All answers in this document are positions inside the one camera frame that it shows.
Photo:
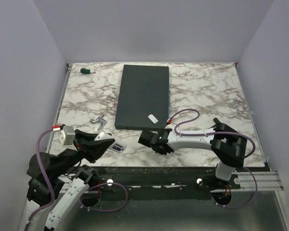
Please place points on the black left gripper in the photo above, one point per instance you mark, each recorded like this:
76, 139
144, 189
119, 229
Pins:
86, 145

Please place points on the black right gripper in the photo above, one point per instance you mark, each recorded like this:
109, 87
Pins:
164, 153

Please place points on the white battery compartment cover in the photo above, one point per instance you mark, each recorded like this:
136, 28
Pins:
153, 119

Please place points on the white remote control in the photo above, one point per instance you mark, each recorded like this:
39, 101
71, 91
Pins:
113, 141

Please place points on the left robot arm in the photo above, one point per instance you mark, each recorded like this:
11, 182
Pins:
44, 212

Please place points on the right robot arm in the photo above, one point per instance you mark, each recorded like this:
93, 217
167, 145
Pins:
228, 145

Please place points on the black plastic clip part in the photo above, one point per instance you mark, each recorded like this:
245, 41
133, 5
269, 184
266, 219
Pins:
216, 121

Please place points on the silver metal bracket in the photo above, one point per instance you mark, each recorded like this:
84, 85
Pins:
99, 120

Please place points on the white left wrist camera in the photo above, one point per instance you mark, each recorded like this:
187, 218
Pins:
66, 134

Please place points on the dark network switch box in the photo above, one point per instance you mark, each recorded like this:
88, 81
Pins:
144, 90

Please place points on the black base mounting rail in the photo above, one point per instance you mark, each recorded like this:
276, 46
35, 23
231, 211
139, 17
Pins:
176, 183

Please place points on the green handled screwdriver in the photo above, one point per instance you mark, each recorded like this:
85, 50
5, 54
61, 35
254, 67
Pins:
86, 71

